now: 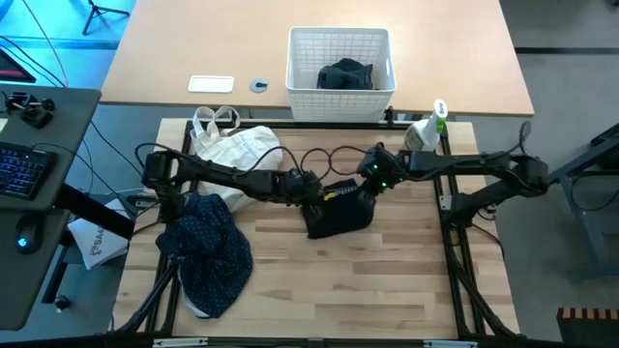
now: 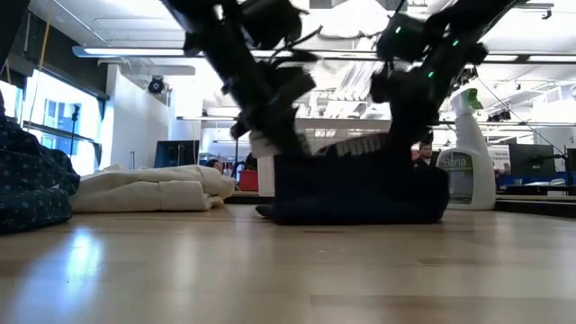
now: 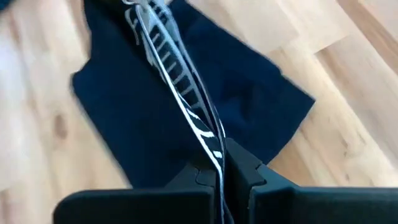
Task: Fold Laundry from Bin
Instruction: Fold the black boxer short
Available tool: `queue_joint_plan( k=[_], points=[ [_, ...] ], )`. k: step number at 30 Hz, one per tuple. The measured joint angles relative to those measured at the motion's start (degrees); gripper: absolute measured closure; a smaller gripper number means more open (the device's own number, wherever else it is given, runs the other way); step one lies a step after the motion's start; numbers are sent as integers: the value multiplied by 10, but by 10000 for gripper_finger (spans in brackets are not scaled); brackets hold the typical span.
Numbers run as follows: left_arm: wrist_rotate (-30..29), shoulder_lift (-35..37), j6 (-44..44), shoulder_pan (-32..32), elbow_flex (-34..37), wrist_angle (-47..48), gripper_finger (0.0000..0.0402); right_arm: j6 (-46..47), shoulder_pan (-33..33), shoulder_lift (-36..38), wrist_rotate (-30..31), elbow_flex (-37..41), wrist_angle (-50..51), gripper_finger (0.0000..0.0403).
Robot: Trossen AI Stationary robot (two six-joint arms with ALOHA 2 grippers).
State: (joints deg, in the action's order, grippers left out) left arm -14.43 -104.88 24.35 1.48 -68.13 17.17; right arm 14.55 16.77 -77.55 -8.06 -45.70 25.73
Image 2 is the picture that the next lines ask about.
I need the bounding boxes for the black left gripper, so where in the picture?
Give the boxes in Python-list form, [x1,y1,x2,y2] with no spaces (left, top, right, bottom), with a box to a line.
[224,58,319,157]

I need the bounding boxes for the navy garment white stripes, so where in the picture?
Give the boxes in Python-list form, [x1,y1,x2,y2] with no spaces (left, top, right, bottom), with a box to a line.
[255,131,451,226]

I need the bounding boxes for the navy patterned garment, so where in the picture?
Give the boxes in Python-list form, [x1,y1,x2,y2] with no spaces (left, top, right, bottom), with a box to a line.
[0,101,81,235]

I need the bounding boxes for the white laundry basket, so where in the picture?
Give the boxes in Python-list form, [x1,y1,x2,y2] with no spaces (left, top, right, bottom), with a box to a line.
[256,116,392,198]

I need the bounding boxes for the red storage box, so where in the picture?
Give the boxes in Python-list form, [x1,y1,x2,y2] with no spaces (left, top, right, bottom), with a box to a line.
[238,169,260,193]

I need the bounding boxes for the short fluorescent light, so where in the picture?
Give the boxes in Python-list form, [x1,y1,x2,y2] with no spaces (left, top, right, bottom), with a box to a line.
[175,115,238,122]

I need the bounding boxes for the black track light cluster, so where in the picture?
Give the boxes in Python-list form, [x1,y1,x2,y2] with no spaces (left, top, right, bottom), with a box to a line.
[454,66,479,89]

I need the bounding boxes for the black monitor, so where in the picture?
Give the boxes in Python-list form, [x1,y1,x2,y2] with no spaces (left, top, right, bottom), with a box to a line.
[154,139,201,169]
[508,143,557,177]

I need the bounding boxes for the white spray bottle green trigger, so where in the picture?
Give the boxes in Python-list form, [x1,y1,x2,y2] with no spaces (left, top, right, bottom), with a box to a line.
[435,87,497,212]

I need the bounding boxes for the cream folded garment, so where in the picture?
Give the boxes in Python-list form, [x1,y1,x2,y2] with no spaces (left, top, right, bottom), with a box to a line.
[69,164,238,213]

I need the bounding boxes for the long ceiling light bar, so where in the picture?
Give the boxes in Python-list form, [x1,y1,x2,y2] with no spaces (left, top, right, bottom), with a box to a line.
[71,44,576,64]

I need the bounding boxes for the black tripod stand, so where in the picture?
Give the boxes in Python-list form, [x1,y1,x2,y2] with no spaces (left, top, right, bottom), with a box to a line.
[69,103,82,157]

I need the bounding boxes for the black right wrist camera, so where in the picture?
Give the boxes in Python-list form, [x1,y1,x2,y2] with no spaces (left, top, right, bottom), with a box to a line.
[375,12,428,63]

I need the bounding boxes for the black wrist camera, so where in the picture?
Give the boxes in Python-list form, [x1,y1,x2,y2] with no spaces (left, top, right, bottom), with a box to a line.
[240,0,307,51]
[375,12,428,63]

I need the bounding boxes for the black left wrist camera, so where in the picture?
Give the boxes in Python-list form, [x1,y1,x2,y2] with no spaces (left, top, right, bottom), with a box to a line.
[240,0,307,51]

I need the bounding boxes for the black aluminium table frame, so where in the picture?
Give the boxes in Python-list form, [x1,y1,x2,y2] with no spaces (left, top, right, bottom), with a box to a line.
[224,191,576,220]

